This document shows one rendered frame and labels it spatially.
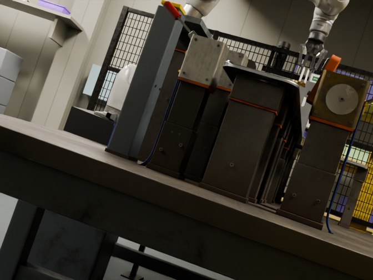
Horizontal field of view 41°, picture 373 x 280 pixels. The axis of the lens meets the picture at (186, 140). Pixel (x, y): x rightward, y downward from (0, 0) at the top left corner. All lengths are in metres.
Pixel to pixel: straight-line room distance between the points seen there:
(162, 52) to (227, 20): 4.03
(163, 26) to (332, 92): 0.51
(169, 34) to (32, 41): 4.43
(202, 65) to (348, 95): 0.36
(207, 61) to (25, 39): 4.66
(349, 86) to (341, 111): 0.06
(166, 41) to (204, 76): 0.21
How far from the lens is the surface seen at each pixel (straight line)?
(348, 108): 1.21
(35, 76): 5.68
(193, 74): 1.26
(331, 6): 2.23
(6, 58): 5.21
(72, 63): 5.35
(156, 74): 1.39
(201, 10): 2.48
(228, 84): 1.50
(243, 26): 5.40
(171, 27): 1.42
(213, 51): 1.26
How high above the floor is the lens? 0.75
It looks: 2 degrees up
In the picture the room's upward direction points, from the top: 19 degrees clockwise
